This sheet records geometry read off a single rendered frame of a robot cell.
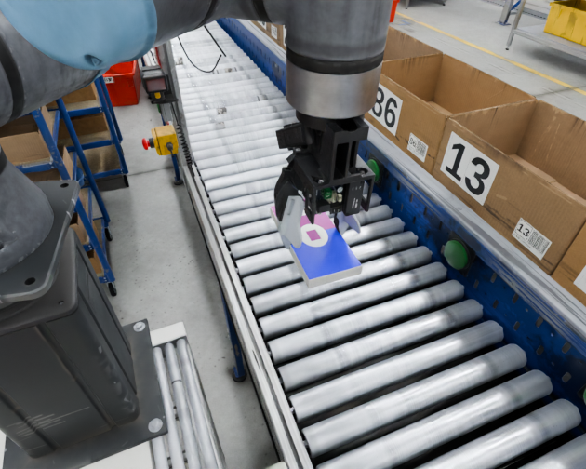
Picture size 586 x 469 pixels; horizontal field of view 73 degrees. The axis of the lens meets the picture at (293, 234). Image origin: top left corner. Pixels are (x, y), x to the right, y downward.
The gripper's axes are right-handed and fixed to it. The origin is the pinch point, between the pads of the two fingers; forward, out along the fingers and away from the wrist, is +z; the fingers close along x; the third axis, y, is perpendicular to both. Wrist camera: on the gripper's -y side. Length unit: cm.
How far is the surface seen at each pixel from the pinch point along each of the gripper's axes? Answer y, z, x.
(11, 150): -106, 36, -66
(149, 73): -76, 5, -16
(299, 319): -10.4, 37.2, 3.2
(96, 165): -202, 105, -59
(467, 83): -60, 13, 77
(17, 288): 2.1, -4.5, -34.9
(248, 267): -29.8, 37.9, -3.4
